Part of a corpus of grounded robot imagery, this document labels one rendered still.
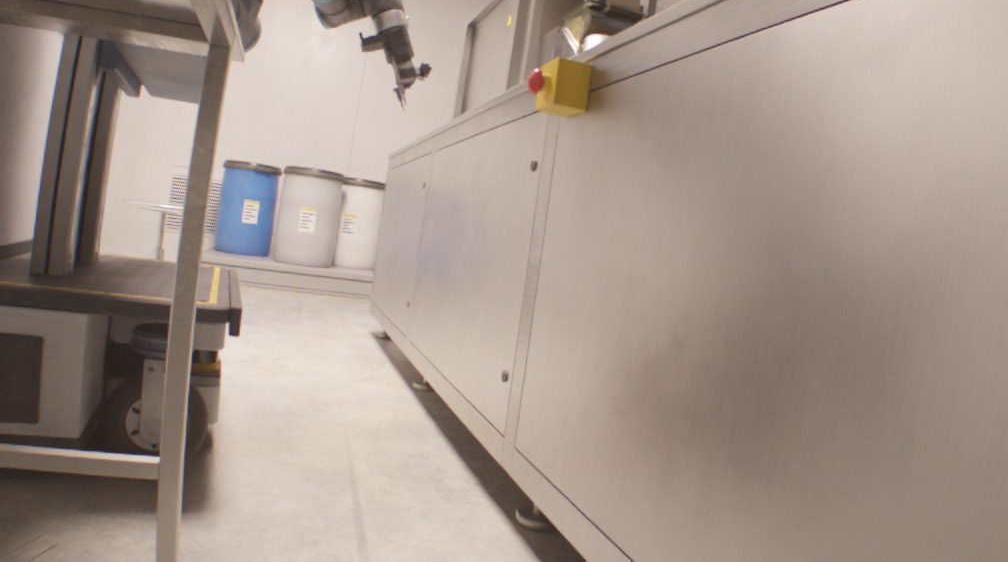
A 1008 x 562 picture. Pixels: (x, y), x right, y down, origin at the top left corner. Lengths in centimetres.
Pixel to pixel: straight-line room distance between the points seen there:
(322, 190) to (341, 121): 114
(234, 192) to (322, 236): 71
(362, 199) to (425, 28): 167
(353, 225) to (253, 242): 68
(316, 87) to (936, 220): 496
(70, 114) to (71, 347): 42
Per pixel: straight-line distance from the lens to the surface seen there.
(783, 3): 66
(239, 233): 449
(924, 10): 54
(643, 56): 86
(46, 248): 131
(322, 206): 417
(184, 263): 80
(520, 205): 117
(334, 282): 416
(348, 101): 522
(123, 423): 125
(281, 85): 522
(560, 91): 96
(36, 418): 118
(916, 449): 49
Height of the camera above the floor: 49
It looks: level
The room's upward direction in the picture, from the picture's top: 8 degrees clockwise
